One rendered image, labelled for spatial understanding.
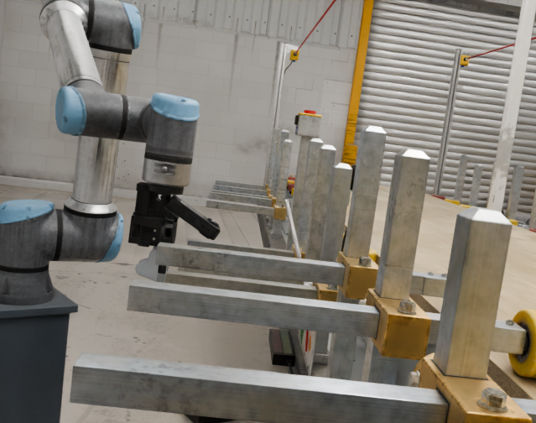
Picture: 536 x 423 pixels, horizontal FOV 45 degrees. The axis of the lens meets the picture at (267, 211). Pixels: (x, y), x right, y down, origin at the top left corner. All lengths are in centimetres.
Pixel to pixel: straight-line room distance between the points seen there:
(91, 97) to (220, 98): 786
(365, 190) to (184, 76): 815
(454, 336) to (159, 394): 24
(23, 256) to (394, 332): 132
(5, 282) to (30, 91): 748
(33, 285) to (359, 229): 111
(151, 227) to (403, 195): 58
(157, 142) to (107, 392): 75
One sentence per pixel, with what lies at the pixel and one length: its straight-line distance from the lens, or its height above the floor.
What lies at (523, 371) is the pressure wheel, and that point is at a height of 91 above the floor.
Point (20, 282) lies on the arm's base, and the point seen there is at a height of 66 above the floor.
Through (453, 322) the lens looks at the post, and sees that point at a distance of 56.
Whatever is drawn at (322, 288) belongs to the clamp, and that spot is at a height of 87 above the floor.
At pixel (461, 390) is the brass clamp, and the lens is 55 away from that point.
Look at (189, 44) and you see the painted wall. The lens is 916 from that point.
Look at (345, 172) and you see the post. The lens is 128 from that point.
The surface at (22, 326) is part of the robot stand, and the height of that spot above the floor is 55.
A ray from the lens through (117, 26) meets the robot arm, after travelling 182.
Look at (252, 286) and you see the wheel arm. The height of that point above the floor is 85.
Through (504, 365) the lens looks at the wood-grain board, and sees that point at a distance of 88.
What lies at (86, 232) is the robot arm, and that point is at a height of 81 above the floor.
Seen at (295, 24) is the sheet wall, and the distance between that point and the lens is 934.
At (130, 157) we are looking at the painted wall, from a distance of 914.
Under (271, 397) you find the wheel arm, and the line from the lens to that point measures 52.
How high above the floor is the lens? 115
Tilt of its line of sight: 7 degrees down
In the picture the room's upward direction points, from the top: 7 degrees clockwise
